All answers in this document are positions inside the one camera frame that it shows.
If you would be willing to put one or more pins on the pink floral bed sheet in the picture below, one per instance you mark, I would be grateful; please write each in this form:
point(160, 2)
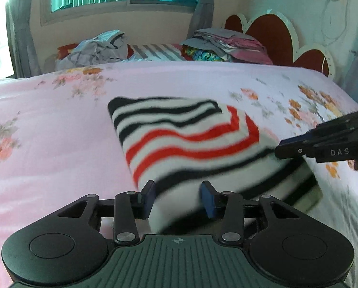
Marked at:
point(47, 120)

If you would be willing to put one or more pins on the red white scalloped headboard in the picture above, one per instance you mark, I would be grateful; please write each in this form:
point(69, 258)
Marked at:
point(272, 36)

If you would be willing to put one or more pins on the grey curtain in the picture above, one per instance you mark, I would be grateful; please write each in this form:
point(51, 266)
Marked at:
point(21, 21)
point(204, 3)

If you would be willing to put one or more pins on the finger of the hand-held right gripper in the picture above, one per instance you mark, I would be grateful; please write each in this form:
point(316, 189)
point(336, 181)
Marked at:
point(339, 124)
point(314, 151)

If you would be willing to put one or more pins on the black red white striped sweater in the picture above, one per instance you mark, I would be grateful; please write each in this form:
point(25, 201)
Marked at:
point(191, 144)

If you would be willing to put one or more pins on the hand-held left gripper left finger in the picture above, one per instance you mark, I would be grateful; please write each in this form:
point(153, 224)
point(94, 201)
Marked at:
point(147, 199)

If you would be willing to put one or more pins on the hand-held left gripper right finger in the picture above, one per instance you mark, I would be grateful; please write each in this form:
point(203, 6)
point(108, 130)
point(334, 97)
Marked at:
point(208, 199)

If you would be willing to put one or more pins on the pile of grey clothes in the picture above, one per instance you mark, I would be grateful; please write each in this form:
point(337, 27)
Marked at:
point(95, 49)

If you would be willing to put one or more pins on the stack of folded clothes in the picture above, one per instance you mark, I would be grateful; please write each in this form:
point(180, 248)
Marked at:
point(227, 46)

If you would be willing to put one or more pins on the grey white striped pillow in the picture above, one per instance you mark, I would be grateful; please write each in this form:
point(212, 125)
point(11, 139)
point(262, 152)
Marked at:
point(158, 52)

